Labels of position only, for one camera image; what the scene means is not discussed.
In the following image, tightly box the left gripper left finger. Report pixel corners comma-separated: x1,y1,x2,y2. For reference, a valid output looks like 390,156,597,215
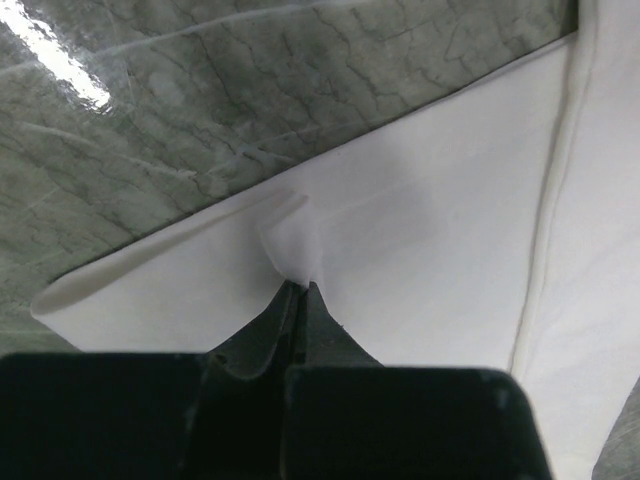
1,282,299,479

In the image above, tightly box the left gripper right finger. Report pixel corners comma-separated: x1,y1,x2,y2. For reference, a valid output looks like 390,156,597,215
282,281,554,480

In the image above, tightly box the white t-shirt red print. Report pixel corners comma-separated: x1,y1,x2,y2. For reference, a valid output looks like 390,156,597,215
31,1,639,479

